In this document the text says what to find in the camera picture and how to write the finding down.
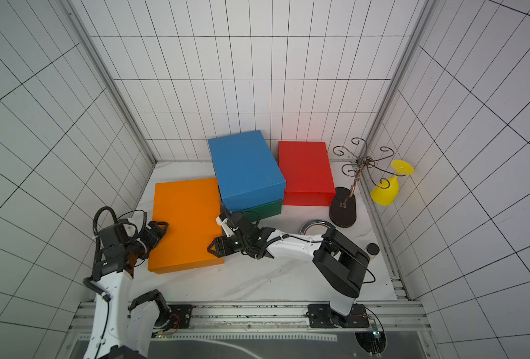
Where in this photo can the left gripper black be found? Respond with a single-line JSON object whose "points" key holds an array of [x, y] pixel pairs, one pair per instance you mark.
{"points": [[154, 238]]}

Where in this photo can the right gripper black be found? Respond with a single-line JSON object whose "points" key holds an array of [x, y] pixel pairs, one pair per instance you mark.
{"points": [[227, 244]]}

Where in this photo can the orange shoebox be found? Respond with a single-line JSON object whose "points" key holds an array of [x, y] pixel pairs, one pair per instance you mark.
{"points": [[190, 209]]}

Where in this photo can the blue shoebox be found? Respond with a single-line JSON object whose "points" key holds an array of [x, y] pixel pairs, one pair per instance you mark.
{"points": [[247, 173]]}

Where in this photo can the red shoebox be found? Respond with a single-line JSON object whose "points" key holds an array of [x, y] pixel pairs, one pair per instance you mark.
{"points": [[306, 169]]}

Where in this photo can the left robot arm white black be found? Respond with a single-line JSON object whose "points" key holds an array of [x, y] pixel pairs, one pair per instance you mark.
{"points": [[133, 344]]}

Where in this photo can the green shoebox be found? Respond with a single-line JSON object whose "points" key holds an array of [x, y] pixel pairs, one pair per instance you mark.
{"points": [[263, 211]]}

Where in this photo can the white plate striped rim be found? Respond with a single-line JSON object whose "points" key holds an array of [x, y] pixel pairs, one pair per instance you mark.
{"points": [[315, 223]]}

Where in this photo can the small jar black lid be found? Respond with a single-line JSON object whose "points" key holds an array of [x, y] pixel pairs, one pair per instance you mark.
{"points": [[372, 250]]}

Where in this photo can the yellow plastic wine glass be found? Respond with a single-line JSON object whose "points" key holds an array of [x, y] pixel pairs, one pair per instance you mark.
{"points": [[387, 190]]}

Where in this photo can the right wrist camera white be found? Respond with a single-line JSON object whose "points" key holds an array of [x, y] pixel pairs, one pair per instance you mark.
{"points": [[224, 224]]}

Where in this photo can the metal wire cup stand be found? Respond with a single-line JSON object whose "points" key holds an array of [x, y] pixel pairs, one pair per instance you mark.
{"points": [[342, 211]]}

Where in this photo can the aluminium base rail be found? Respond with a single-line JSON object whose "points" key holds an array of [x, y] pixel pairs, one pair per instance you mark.
{"points": [[233, 317]]}

